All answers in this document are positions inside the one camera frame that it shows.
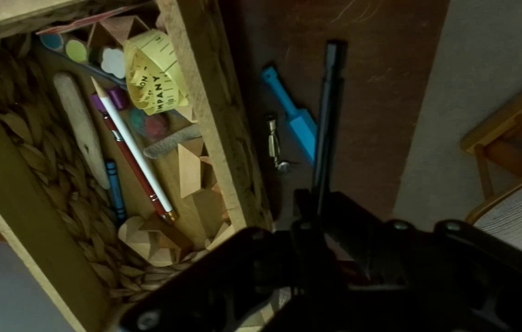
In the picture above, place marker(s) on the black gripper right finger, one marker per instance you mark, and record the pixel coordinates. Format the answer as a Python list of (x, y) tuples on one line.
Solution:
[(450, 279)]

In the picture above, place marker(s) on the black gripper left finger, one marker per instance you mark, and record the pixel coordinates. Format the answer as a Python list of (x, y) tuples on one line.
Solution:
[(223, 288)]

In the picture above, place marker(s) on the wooden triangular block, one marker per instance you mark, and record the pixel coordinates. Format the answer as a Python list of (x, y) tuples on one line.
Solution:
[(195, 170)]

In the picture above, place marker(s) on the black pen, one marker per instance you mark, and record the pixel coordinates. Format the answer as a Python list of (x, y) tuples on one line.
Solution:
[(328, 107)]

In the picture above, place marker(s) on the white pen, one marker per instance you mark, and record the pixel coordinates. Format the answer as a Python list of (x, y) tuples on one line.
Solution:
[(153, 189)]

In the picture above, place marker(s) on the woven wooden box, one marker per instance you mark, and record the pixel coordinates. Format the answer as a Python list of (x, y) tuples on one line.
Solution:
[(51, 211)]

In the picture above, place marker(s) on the red pencil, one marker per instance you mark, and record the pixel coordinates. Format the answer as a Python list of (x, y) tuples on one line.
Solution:
[(129, 159)]

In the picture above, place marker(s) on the beige rocking armchair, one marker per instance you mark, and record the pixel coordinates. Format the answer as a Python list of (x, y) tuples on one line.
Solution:
[(496, 148)]

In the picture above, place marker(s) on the small metal key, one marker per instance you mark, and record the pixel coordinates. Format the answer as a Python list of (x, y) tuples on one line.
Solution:
[(273, 146)]

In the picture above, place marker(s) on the blue crayon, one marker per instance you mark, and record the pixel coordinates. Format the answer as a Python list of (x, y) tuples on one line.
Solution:
[(114, 192)]

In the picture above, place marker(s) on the red blue ball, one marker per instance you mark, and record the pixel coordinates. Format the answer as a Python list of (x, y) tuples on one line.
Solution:
[(149, 128)]

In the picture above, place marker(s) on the blue plastic tool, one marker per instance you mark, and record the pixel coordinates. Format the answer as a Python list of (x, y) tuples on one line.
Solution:
[(299, 120)]

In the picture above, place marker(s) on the purple marker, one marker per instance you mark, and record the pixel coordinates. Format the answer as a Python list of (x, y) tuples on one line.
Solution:
[(116, 95)]

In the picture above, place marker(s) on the yellow measuring tape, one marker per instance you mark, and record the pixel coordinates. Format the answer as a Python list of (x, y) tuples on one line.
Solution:
[(153, 76)]

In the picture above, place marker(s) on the dark wooden side table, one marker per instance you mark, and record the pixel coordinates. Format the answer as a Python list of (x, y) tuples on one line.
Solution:
[(389, 52)]

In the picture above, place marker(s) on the colour dot paint strip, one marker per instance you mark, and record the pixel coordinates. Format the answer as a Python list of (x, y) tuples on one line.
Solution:
[(107, 60)]

